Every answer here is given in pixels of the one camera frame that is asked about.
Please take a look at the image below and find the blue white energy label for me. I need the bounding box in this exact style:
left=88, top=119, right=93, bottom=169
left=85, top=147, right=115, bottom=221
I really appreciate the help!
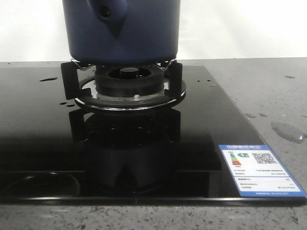
left=219, top=145, right=307, bottom=197

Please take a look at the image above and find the black gas burner head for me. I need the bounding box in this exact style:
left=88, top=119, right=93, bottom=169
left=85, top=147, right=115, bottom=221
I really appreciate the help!
left=94, top=65, right=164, bottom=97

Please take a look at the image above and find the dark blue cooking pot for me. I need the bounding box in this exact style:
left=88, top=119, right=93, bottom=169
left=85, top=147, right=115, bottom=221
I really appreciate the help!
left=62, top=0, right=180, bottom=65

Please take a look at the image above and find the black glass gas stove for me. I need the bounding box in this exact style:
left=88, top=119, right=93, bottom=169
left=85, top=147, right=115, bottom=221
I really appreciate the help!
left=0, top=64, right=307, bottom=206

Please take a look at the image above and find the black pot support grate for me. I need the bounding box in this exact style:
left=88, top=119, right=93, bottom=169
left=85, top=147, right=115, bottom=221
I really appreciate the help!
left=60, top=60, right=186, bottom=111

